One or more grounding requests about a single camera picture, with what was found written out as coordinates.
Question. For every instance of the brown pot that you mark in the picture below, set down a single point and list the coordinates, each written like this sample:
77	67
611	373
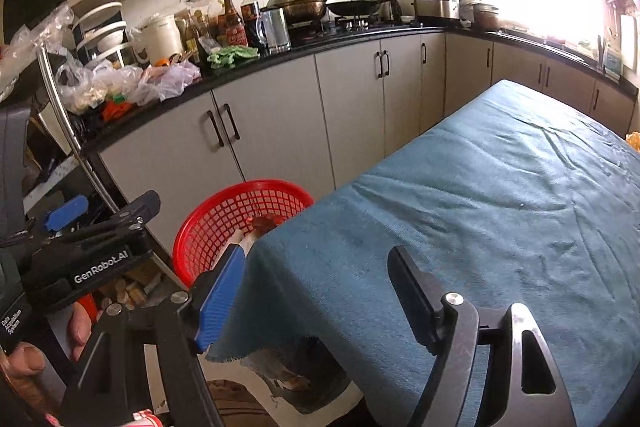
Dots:
486	19

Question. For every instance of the small white barcode box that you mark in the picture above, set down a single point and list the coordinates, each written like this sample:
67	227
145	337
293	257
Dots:
245	241

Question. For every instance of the yellow cap sauce bottle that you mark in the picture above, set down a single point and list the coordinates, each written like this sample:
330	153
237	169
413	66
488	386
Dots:
251	17

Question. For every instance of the yellow plastic bag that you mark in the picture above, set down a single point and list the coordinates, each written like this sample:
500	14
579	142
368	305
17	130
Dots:
634	141

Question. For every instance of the chrome rail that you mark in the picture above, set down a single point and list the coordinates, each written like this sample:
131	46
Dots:
65	122

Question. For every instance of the blue tablecloth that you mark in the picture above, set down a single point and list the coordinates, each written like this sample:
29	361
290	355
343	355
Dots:
475	207

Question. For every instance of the red label sauce bottle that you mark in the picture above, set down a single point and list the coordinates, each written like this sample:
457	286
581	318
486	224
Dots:
231	24

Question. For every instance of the white pot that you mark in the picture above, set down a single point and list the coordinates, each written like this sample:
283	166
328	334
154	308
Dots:
469	9

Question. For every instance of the gas stove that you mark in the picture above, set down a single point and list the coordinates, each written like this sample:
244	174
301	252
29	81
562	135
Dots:
350	28

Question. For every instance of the red plastic basket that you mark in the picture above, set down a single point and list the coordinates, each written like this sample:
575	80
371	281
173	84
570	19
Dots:
220	212

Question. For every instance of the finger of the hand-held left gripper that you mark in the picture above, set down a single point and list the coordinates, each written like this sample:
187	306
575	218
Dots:
130	217
65	213

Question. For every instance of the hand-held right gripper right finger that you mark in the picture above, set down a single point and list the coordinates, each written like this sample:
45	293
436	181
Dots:
415	297

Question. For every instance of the white blue box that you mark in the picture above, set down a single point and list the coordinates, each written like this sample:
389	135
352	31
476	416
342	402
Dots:
613	63

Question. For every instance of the chopstick holder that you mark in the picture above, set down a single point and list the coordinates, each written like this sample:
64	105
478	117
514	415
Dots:
601	52

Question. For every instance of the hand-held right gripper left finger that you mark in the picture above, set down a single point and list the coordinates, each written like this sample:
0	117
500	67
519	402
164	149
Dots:
220	302

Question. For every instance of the steel rice cooker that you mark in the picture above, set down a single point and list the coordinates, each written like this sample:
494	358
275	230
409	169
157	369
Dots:
437	9

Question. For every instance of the person's left hand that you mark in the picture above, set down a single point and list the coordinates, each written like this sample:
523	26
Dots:
80	332

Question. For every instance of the black wok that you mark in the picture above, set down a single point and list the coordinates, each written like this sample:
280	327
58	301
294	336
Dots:
355	7

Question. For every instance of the crumpled clear plastic bags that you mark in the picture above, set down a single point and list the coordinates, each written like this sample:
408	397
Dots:
35	47

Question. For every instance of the white tiered dish rack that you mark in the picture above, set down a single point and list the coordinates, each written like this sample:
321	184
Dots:
100	32

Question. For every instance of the black kitchen countertop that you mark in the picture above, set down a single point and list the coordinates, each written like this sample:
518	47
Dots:
310	52

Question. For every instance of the grey base cabinets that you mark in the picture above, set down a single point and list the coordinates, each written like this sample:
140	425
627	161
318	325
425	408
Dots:
280	127

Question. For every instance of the green cloth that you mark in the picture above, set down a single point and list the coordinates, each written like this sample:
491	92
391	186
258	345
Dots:
232	57

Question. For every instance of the pile of plastic bags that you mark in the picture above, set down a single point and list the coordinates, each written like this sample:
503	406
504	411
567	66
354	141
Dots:
125	82

